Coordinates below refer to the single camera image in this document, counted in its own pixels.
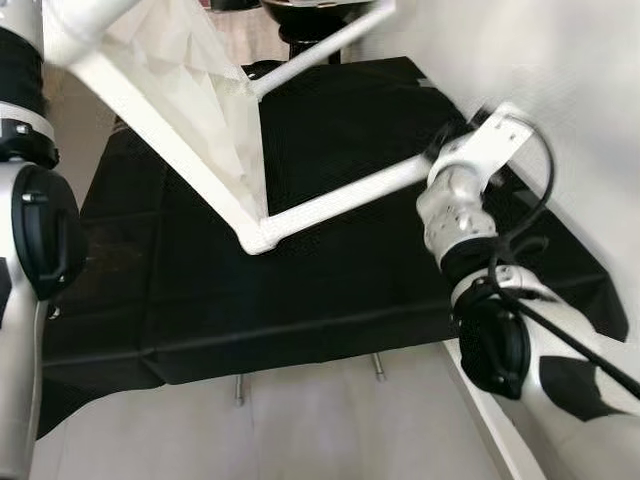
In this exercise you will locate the white plastic children table top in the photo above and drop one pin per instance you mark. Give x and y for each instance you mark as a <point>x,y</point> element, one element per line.
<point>190,90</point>

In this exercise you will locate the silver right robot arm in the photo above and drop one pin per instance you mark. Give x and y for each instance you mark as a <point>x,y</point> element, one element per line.
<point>455,215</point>

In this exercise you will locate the black round stool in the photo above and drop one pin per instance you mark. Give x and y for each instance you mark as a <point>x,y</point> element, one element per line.
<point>310,45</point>

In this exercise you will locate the black wok pan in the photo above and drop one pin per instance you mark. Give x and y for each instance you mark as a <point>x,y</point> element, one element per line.
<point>315,10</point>

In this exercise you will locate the grey metal table foot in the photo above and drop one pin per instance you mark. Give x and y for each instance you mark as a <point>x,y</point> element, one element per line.
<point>378,367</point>
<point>240,390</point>

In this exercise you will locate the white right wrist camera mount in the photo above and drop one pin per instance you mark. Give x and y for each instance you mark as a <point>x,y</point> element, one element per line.
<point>500,135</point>

